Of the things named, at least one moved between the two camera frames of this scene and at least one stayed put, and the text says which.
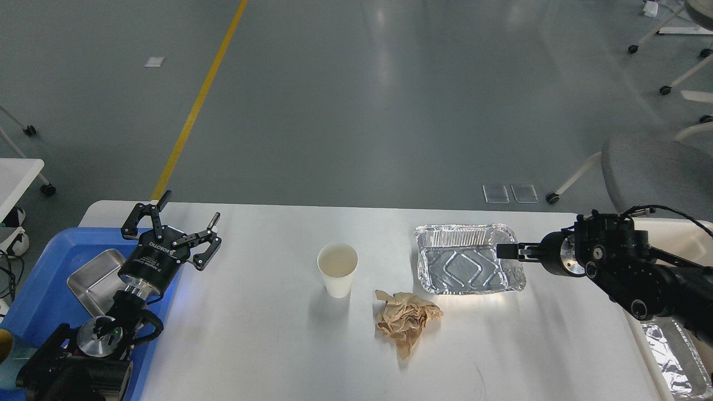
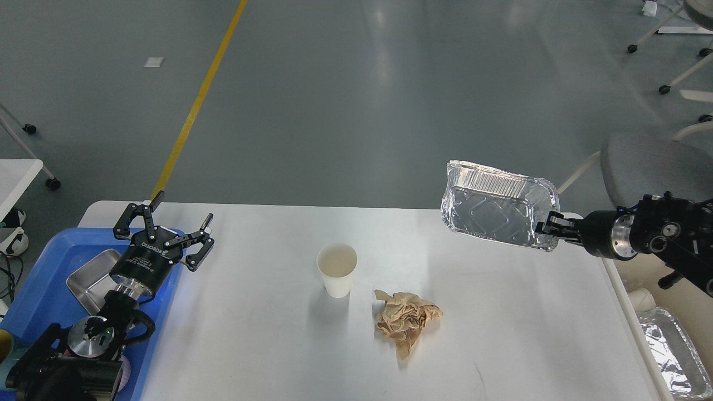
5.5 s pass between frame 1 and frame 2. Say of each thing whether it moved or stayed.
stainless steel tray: stayed
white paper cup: stayed
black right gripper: moved
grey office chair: stayed
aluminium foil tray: moved
